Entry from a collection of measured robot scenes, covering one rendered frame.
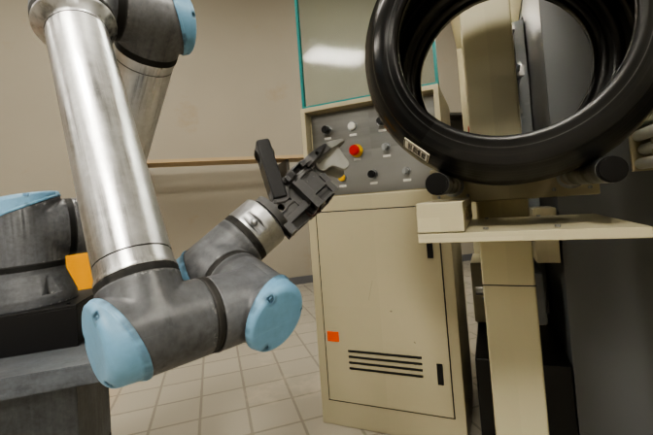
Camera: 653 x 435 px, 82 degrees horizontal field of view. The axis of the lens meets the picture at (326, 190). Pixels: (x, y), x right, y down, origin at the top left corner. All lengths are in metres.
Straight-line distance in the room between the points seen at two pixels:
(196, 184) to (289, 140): 1.09
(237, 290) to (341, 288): 1.06
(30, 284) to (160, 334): 0.71
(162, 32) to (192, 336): 0.55
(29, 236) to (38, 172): 3.28
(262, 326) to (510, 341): 0.84
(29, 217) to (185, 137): 3.14
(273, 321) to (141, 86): 0.56
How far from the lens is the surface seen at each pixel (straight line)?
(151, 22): 0.79
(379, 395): 1.61
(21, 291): 1.11
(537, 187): 1.10
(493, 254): 1.13
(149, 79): 0.85
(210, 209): 4.08
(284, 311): 0.49
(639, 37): 0.80
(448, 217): 0.75
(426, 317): 1.45
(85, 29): 0.68
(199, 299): 0.45
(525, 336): 1.19
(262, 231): 0.59
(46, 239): 1.12
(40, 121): 4.45
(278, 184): 0.64
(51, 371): 0.95
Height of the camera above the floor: 0.88
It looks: 2 degrees up
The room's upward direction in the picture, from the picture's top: 4 degrees counter-clockwise
